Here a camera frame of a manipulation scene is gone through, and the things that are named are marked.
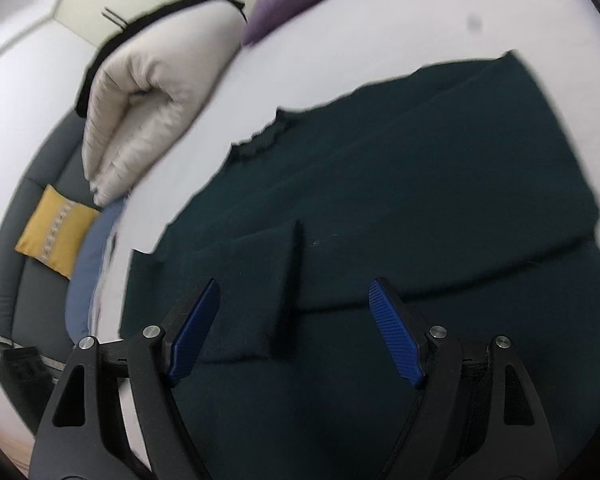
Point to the yellow cushion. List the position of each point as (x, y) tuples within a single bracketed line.
[(55, 230)]

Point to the blue grey blanket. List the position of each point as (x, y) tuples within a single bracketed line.
[(87, 270)]

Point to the beige folded duvet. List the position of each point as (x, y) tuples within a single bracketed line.
[(145, 110)]

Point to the dark green knit sweater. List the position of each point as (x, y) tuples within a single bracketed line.
[(380, 185)]

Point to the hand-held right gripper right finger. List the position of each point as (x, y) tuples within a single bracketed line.
[(395, 330)]

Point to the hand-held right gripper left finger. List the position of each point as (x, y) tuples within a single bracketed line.
[(195, 330)]

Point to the bed with white sheet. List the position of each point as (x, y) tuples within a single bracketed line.
[(430, 10)]

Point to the black fabric item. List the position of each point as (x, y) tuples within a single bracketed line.
[(22, 375)]

